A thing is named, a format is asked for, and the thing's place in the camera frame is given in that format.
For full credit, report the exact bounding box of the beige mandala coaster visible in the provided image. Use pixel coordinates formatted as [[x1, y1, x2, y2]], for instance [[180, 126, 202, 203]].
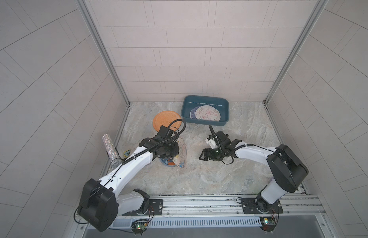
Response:
[[173, 138, 187, 168]]

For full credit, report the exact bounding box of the orange round coaster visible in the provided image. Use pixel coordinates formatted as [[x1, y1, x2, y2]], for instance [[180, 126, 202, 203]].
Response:
[[153, 111, 181, 132]]

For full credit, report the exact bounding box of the white butterfly flower coaster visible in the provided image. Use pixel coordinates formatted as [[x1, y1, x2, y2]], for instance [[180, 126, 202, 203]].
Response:
[[196, 105, 221, 122]]

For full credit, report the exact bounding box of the teal storage box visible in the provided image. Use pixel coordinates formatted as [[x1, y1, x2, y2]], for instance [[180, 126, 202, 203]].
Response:
[[181, 95, 230, 126]]

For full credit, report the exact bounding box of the blue bear coaster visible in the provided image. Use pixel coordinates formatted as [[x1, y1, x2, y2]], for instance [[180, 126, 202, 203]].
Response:
[[160, 158, 176, 167]]

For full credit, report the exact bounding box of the purple bunny coaster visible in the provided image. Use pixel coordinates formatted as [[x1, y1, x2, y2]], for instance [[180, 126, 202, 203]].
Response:
[[190, 106, 199, 120]]

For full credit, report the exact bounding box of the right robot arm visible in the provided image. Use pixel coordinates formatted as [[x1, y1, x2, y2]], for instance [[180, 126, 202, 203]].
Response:
[[199, 126, 309, 214]]

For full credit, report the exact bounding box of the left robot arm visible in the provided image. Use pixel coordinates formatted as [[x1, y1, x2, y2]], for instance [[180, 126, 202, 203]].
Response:
[[76, 126, 181, 232]]

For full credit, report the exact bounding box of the small colourful sticker toy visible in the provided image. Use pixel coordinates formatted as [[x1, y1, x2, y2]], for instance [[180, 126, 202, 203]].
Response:
[[123, 150, 131, 158]]

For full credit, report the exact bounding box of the glitter microphone on stand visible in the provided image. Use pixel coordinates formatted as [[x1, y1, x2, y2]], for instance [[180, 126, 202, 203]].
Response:
[[102, 134, 123, 170]]

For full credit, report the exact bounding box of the left controller board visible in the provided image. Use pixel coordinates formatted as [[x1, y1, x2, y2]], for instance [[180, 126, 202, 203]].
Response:
[[131, 219, 149, 235]]

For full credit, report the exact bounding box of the controller board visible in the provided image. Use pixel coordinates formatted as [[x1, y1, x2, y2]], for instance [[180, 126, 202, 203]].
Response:
[[259, 217, 277, 232], [131, 219, 149, 235]]

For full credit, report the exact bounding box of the right controller board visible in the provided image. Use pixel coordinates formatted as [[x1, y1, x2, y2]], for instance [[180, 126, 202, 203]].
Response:
[[259, 217, 277, 232]]

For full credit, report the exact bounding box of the aluminium mounting rail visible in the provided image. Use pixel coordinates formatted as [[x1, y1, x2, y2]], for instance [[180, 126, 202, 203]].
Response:
[[75, 194, 326, 219]]

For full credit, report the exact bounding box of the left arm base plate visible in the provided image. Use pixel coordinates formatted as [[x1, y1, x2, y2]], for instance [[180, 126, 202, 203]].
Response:
[[123, 199, 164, 216]]

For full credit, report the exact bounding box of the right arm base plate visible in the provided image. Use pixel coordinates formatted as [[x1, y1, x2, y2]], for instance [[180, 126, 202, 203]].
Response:
[[236, 197, 283, 214]]

